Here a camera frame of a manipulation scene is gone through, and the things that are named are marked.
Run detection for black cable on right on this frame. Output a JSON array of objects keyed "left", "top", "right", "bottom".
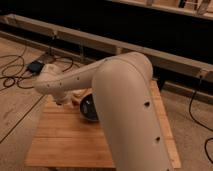
[{"left": 188, "top": 74, "right": 213, "bottom": 166}]

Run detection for black power adapter box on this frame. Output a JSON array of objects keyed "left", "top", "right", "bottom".
[{"left": 27, "top": 61, "right": 44, "bottom": 74}]

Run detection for dark ceramic bowl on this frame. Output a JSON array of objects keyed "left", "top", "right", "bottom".
[{"left": 80, "top": 94, "right": 99, "bottom": 122}]

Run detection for wooden bamboo board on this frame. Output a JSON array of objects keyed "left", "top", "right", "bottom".
[{"left": 25, "top": 78, "right": 183, "bottom": 170}]

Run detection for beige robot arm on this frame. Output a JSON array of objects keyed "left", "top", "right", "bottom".
[{"left": 34, "top": 52, "right": 174, "bottom": 171}]

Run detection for long wooden frame beam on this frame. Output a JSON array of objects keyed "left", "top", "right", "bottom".
[{"left": 0, "top": 13, "right": 213, "bottom": 81}]

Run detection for black cable on floor left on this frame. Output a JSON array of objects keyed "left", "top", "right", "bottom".
[{"left": 0, "top": 43, "right": 81, "bottom": 93}]

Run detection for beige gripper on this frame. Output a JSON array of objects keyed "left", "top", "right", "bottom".
[{"left": 53, "top": 89, "right": 91, "bottom": 105}]

